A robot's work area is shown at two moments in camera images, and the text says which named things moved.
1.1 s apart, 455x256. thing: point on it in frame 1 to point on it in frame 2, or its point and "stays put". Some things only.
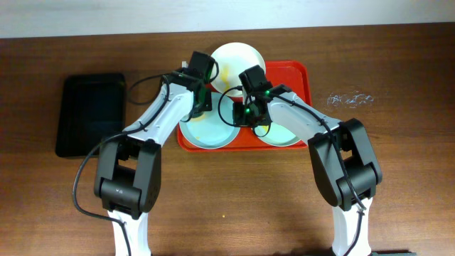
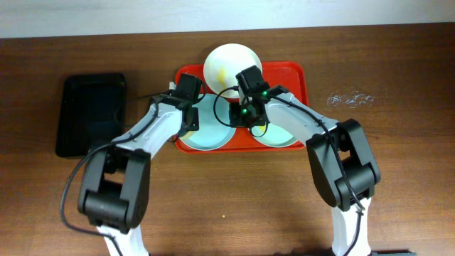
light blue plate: x=214 y=129 stays put
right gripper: x=243 y=120 stays put
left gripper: x=205 y=100 to x=193 y=120
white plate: x=232 y=60 stays put
